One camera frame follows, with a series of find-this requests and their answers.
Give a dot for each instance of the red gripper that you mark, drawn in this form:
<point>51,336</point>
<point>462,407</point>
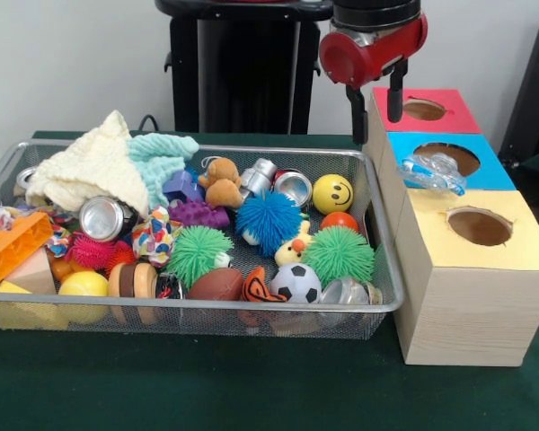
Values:
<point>368,56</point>

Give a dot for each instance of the twisted clear plastic bottle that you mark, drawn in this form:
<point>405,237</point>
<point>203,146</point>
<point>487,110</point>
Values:
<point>431,172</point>

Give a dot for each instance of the cream knitted cloth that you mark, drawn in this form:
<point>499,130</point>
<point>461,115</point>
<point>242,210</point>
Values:
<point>85,171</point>

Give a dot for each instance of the wooden box with three holes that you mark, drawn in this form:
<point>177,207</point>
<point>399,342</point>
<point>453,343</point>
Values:
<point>467,314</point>

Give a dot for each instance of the clear mesh bin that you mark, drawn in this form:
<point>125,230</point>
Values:
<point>207,325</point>

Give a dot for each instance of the yellow smiley ball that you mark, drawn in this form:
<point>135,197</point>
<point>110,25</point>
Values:
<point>332,194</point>

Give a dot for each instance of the red-rimmed silver can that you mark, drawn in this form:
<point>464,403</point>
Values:
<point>294,189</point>

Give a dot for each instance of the small red ball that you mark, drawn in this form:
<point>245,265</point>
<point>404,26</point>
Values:
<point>340,221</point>

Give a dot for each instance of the green spiky ball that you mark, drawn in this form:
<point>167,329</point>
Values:
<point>339,254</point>

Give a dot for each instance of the large blue spiky ball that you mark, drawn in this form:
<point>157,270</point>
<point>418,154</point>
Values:
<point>269,223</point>

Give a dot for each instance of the small soccer ball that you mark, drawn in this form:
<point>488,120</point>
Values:
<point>296,283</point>

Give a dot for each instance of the mint green cloth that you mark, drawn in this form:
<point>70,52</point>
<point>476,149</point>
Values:
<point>162,157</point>

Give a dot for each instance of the green furry googly-eyed toy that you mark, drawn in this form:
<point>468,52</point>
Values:
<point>198,254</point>

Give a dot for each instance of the brown toy football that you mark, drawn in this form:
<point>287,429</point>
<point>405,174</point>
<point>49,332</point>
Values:
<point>216,285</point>

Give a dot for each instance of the colourful patterned cloth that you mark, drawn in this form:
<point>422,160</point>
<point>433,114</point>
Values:
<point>154,238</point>

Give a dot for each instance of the shiny silver can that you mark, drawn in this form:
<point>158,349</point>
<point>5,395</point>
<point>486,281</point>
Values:
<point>106,218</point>

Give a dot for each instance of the pink spiky ball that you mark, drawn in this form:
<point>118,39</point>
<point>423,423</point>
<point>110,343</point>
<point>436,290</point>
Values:
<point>93,251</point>

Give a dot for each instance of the yellow tennis ball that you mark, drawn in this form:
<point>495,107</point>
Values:
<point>84,292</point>

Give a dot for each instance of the crushed silver can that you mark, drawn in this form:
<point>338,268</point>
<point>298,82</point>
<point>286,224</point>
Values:
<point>24,180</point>

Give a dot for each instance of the orange toy brick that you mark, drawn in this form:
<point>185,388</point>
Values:
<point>13,250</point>

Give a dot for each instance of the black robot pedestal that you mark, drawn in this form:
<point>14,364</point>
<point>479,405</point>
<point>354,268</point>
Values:
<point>242,81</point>

